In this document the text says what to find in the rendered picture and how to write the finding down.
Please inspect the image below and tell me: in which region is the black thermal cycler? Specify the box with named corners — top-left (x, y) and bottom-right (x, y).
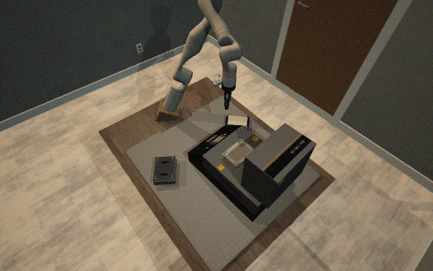
top-left (188, 123), bottom-right (317, 221)

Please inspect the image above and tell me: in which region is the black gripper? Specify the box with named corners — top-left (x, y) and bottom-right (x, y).
top-left (221, 85), bottom-right (236, 110)

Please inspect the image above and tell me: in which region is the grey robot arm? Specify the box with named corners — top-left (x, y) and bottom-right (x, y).
top-left (163, 0), bottom-right (242, 112)

